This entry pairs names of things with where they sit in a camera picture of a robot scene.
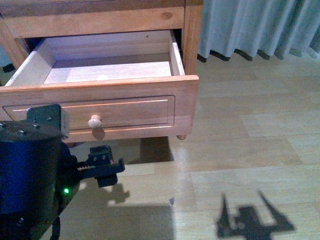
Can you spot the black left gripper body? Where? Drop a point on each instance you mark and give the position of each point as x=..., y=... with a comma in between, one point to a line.
x=101, y=166

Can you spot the wooden nightstand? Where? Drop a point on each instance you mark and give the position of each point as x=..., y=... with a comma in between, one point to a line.
x=25, y=23

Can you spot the wooden drawer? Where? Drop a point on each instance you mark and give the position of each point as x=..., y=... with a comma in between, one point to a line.
x=113, y=86

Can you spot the grey curtain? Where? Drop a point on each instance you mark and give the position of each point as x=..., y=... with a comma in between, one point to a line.
x=270, y=26

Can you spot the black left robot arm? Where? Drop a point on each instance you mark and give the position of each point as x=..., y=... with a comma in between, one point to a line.
x=39, y=176

